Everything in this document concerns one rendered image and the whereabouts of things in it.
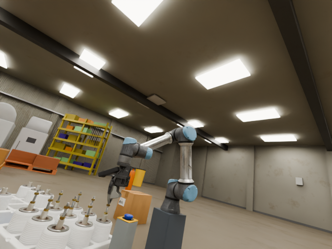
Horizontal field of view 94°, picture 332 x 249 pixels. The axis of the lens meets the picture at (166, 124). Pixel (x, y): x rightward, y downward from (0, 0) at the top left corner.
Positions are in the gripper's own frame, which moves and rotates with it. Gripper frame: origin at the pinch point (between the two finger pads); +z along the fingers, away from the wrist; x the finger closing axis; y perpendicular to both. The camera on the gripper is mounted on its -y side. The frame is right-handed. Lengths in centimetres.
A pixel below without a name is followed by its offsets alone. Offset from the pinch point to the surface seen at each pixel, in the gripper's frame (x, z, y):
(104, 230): -3.2, 12.4, 4.1
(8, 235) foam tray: -22.4, 16.4, -26.2
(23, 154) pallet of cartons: 286, 3, -377
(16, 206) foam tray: 9, 18, -60
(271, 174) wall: 758, -153, 472
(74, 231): -15.8, 11.2, -3.9
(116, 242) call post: -13.2, 11.5, 14.1
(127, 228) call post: -14.2, 5.5, 17.4
